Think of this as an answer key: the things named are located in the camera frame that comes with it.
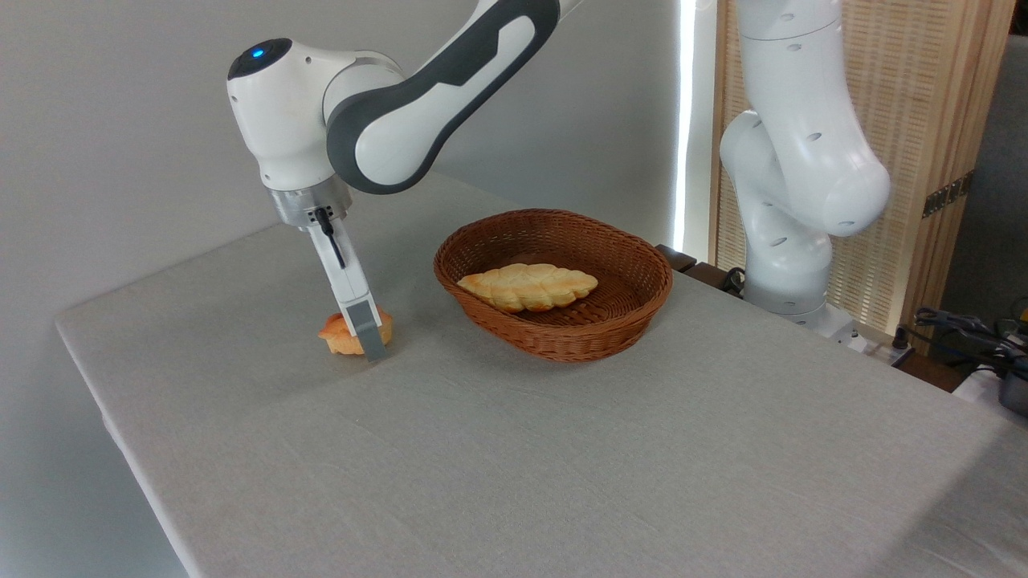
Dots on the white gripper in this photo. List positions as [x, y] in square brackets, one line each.
[347, 273]

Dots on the round orange bread bun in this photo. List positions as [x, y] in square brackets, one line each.
[339, 339]

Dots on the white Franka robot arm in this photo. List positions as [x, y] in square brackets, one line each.
[787, 160]

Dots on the braided yellow bread loaf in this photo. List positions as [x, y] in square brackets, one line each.
[530, 286]

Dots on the brown oval wicker basket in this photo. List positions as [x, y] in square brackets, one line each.
[626, 305]

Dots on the grey tablecloth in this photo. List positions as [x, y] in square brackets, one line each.
[562, 466]

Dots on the dark wooden side table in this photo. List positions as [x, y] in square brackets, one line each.
[707, 273]

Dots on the white power strip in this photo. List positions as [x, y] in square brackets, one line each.
[883, 351]

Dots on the black metal screen hinge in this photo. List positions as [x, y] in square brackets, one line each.
[948, 193]

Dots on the wooden slatted folding screen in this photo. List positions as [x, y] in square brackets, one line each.
[932, 88]

